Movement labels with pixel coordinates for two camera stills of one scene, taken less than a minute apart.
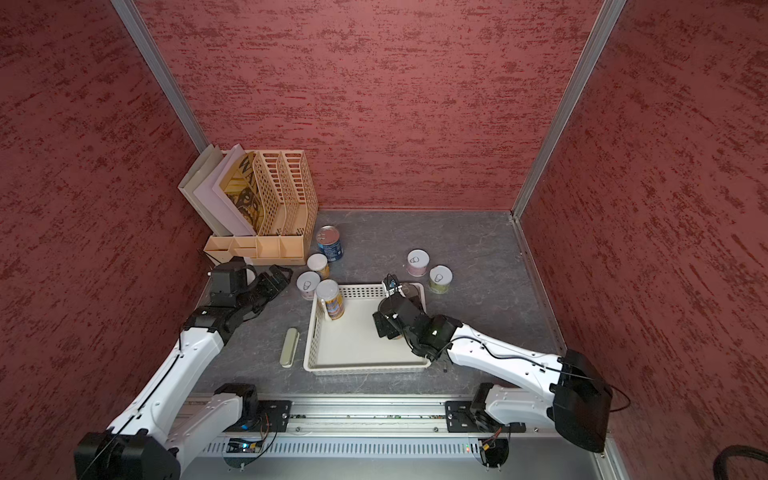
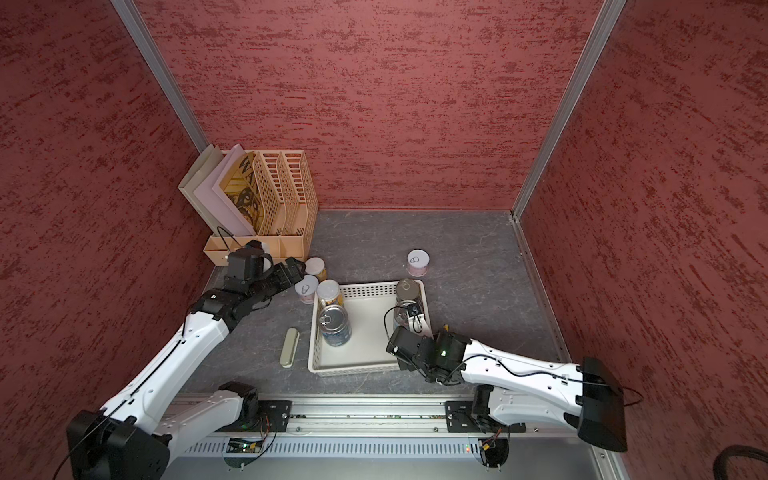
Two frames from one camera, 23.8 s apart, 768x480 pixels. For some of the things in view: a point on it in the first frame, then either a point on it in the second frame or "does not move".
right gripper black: (384, 325) -> (405, 365)
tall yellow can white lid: (328, 290) does not move
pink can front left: (307, 283) does not move
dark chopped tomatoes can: (411, 291) does not move
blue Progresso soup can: (328, 241) -> (335, 326)
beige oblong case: (289, 347) does not move
